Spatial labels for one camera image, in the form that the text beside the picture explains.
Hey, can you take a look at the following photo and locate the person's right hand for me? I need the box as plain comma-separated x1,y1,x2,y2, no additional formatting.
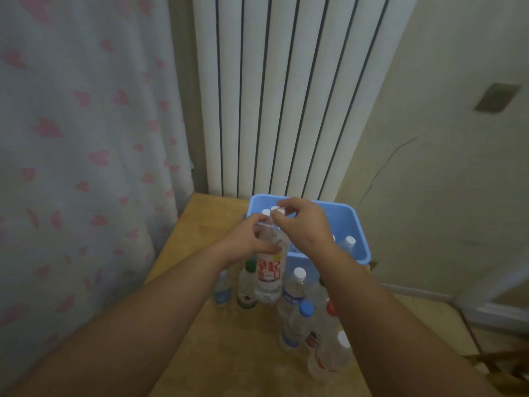
269,197,344,265

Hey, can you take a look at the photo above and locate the person's left hand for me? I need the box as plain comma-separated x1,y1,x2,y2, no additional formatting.
213,213,286,269

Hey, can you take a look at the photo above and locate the blue plastic bin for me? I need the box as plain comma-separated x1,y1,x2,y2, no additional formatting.
246,193,372,282

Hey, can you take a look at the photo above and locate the group of plastic water bottles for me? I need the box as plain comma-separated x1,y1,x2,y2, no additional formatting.
213,258,356,379

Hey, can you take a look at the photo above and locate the person's right forearm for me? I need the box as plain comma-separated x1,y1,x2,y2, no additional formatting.
318,248,503,397

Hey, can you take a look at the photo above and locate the person's left forearm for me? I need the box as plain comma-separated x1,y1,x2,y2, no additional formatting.
4,243,232,397

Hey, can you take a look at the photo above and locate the wooden table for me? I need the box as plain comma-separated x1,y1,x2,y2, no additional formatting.
144,192,397,397

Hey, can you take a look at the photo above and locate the white baseboard strip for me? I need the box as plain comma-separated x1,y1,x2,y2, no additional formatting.
378,282,455,303

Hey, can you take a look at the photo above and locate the white ribbed radiator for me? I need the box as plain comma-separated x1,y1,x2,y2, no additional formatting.
192,0,420,202

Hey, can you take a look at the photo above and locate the pink heart print curtain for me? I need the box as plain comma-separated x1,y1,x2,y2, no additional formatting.
0,0,195,393

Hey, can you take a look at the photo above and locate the wooden chair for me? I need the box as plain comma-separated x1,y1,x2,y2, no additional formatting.
462,339,529,385

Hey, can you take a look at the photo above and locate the white door frame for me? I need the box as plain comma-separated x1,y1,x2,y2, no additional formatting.
452,251,529,335

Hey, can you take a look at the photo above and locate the grey wall plate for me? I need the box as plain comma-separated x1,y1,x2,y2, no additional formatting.
474,82,521,115

